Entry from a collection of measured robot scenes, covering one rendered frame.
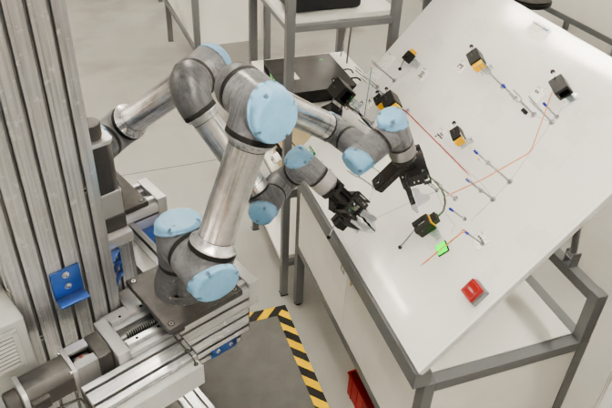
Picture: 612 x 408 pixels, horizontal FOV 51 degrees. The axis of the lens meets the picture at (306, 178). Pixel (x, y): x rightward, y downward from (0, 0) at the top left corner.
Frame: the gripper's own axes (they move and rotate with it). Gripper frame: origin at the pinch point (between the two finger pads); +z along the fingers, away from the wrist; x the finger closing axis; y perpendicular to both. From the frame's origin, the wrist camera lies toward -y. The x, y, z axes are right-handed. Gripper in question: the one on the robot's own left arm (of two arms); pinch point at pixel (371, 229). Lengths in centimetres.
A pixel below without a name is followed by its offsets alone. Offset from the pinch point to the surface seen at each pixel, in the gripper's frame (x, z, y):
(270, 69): 58, -36, -97
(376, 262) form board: -1.7, 17.3, -16.3
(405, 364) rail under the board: -26.6, 30.8, 7.5
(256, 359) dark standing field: -45, 46, -110
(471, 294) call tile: -2.9, 24.7, 24.9
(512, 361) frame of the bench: -6, 58, 15
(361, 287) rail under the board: -10.6, 19.5, -19.8
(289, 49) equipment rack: 53, -43, -60
